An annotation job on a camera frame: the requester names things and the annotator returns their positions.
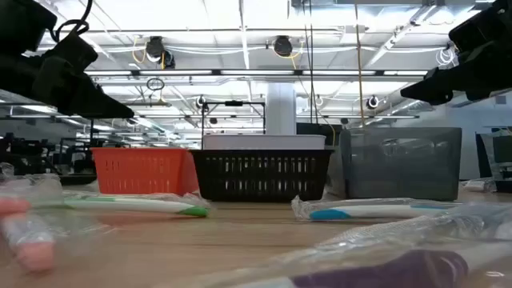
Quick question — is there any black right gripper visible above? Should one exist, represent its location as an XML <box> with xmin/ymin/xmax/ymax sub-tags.
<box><xmin>399</xmin><ymin>39</ymin><xmax>512</xmax><ymax>106</ymax></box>

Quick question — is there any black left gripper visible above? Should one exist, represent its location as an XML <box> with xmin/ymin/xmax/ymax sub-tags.
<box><xmin>0</xmin><ymin>32</ymin><xmax>135</xmax><ymax>119</ymax></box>

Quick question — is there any blue white toothbrush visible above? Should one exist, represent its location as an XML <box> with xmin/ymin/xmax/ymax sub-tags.
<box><xmin>290</xmin><ymin>195</ymin><xmax>463</xmax><ymax>222</ymax></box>

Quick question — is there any orange white toothbrush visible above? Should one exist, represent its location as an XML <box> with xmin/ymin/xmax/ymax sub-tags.
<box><xmin>0</xmin><ymin>171</ymin><xmax>117</xmax><ymax>277</ymax></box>

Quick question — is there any purple white toothbrush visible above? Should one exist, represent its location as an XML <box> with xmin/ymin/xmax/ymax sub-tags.
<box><xmin>159</xmin><ymin>201</ymin><xmax>512</xmax><ymax>288</ymax></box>

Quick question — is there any orange plastic basket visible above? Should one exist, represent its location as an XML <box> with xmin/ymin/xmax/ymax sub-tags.
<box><xmin>90</xmin><ymin>146</ymin><xmax>200</xmax><ymax>196</ymax></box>

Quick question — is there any dark background workstation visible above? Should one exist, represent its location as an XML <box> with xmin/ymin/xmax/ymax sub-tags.
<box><xmin>0</xmin><ymin>131</ymin><xmax>97</xmax><ymax>186</ymax></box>

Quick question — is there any grey translucent plastic bin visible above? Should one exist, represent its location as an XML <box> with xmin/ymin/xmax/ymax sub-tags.
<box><xmin>326</xmin><ymin>126</ymin><xmax>463</xmax><ymax>202</ymax></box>

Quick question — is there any dark monitor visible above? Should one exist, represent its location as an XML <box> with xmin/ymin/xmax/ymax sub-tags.
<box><xmin>474</xmin><ymin>126</ymin><xmax>512</xmax><ymax>181</ymax></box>

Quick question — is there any white square pillar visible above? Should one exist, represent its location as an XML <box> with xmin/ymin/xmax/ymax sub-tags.
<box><xmin>266</xmin><ymin>82</ymin><xmax>298</xmax><ymax>136</ymax></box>

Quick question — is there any long ceiling light bar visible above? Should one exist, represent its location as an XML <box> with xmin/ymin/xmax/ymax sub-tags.
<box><xmin>83</xmin><ymin>69</ymin><xmax>429</xmax><ymax>77</ymax></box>

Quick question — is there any black plastic basket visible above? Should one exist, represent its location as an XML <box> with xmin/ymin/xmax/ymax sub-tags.
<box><xmin>189</xmin><ymin>148</ymin><xmax>335</xmax><ymax>202</ymax></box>

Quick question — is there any white plastic basket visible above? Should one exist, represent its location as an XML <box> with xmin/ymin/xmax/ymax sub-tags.
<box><xmin>202</xmin><ymin>134</ymin><xmax>327</xmax><ymax>151</ymax></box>

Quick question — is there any white coiled cable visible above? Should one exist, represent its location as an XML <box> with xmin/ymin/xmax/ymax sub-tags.
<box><xmin>434</xmin><ymin>46</ymin><xmax>457</xmax><ymax>67</ymax></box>

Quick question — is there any black cable loop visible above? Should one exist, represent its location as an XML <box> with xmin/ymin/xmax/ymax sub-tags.
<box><xmin>146</xmin><ymin>77</ymin><xmax>166</xmax><ymax>92</ymax></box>

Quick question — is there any yellow hanging cord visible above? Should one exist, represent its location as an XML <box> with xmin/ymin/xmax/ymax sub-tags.
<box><xmin>353</xmin><ymin>0</ymin><xmax>366</xmax><ymax>129</ymax></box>

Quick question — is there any black ceiling cable reel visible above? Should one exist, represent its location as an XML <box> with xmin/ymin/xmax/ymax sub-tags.
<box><xmin>273</xmin><ymin>34</ymin><xmax>294</xmax><ymax>58</ymax></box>
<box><xmin>144</xmin><ymin>34</ymin><xmax>176</xmax><ymax>70</ymax></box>

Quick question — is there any black hanging cable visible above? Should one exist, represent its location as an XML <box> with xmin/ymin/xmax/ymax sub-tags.
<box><xmin>302</xmin><ymin>0</ymin><xmax>320</xmax><ymax>125</ymax></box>

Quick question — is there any black metal frame stand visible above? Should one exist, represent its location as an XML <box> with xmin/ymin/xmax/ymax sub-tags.
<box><xmin>200</xmin><ymin>100</ymin><xmax>266</xmax><ymax>137</ymax></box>

